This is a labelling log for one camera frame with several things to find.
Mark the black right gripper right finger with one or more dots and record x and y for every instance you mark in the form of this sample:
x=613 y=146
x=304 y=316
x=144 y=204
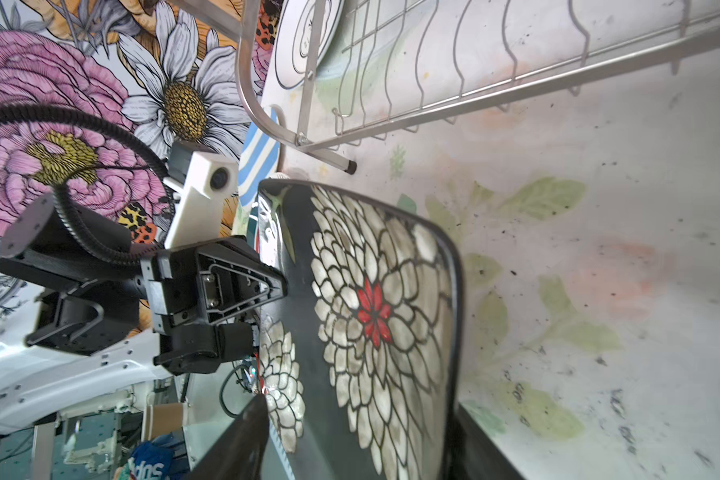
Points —
x=472 y=455

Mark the white plate black clover outline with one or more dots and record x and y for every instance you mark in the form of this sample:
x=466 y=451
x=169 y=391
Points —
x=292 y=41

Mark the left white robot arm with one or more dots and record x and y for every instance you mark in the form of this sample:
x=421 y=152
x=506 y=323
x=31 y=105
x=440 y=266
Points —
x=40 y=382

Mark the black square floral plate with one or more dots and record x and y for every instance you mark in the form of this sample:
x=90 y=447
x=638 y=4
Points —
x=359 y=359

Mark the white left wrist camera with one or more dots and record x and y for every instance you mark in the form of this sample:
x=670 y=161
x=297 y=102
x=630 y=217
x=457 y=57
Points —
x=204 y=180

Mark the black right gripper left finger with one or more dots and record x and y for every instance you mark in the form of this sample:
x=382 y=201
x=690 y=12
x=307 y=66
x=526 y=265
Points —
x=239 y=451

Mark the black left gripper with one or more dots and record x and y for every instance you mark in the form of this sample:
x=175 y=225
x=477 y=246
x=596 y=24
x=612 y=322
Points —
x=200 y=296

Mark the blue white striped plate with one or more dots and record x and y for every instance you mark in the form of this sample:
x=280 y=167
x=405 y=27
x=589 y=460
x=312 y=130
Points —
x=258 y=161

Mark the chrome two-tier dish rack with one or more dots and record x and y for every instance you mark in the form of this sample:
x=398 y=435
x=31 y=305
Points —
x=396 y=65

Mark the white plate green red rim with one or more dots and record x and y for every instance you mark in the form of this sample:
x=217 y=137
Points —
x=251 y=227

